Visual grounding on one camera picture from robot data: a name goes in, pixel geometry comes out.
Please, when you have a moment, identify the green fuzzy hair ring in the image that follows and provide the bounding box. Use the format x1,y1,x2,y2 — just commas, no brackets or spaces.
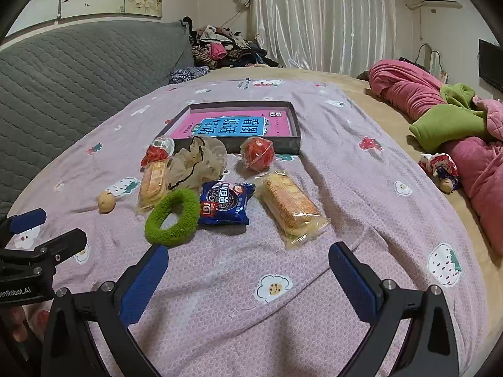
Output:
145,188,201,248

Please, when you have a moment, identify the person's left hand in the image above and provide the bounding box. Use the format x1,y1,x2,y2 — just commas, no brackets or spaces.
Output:
8,306,48,344

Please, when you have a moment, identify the grey cardboard box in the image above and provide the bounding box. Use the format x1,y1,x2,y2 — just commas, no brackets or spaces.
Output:
160,101,303,155

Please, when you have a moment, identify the dark blue patterned pillow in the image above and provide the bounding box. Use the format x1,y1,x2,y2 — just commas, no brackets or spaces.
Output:
169,66,210,84

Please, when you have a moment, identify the large biscuit packet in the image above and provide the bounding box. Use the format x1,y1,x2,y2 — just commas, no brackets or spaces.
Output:
255,170,331,249

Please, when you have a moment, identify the metal chair frame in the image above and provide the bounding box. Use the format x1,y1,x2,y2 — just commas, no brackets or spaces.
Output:
417,43,445,77

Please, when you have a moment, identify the pile of clothes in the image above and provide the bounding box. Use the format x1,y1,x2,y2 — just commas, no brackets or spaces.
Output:
181,16,280,69

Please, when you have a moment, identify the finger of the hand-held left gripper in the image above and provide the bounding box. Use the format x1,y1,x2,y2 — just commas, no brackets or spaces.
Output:
35,228,88,265
0,208,47,244

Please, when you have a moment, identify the small clown doll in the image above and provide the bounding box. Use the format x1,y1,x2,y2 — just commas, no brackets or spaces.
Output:
418,152,460,194

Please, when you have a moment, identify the blue cookie packet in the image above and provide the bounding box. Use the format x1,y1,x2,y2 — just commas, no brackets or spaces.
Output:
197,181,256,226

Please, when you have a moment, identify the pink quilt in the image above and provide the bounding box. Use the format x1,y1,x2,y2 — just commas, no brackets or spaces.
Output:
367,59,503,256

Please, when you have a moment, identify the red white egg toy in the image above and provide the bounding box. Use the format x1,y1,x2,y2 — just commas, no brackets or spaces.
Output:
141,135,175,167

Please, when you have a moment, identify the white satin curtain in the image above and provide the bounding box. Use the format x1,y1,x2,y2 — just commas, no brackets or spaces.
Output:
232,0,397,75

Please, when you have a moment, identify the black television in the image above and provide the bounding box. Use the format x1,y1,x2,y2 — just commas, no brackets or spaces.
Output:
478,39,503,95

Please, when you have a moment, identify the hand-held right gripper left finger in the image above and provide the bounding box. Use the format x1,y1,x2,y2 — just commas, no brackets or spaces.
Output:
41,244,169,377

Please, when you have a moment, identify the small biscuit packet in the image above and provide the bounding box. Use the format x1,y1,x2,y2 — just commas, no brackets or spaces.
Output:
137,160,170,215

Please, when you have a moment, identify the purple strawberry print bedsheet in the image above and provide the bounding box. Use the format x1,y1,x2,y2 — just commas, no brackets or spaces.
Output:
8,76,488,377

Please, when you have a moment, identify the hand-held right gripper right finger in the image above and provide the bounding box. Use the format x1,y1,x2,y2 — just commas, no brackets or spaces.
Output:
328,241,460,377

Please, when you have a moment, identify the walnut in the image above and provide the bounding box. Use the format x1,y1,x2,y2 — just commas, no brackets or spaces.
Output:
97,190,117,214

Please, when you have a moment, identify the green blanket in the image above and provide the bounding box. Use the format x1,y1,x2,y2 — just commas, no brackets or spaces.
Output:
409,83,492,153

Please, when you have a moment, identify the beige mesh scrunchie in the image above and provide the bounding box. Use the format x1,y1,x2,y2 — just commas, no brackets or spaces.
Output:
167,136,228,194

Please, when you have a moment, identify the red ball snack packet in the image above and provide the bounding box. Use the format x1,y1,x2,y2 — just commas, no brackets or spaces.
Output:
240,137,274,172

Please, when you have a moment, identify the grey quilted headboard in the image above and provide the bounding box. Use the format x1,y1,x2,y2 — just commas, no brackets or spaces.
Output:
0,21,195,216

